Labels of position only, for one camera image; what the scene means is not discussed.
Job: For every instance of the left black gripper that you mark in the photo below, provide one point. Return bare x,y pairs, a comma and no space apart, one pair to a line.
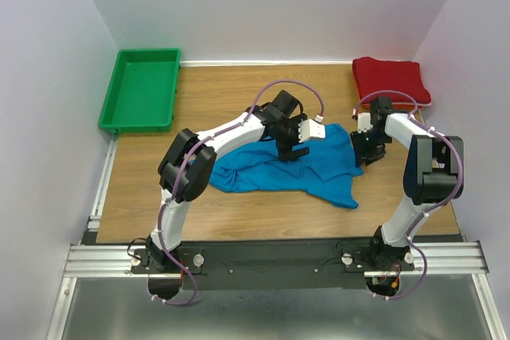
284,150

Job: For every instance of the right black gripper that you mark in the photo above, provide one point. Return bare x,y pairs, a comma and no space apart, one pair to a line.
370,156

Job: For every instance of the blue t shirt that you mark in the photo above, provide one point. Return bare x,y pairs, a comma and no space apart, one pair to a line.
326,172

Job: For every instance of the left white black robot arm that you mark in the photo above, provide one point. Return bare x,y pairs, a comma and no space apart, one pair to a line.
185,170

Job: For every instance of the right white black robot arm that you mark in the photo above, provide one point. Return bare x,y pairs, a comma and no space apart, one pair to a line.
433,176

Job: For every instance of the folded red t shirt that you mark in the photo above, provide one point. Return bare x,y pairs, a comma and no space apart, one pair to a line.
372,75

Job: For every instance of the green plastic tray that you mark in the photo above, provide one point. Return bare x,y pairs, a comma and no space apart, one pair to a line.
141,92

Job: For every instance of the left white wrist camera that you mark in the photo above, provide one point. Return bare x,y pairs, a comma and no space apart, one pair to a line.
314,130

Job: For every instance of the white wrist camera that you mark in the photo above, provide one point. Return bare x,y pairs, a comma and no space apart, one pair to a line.
364,122
314,130

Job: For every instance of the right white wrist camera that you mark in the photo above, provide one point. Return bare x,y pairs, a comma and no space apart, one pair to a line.
364,122

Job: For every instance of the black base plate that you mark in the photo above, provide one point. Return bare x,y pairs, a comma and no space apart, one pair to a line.
350,263

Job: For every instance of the aluminium frame rail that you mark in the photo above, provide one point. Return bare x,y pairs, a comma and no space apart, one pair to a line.
112,261

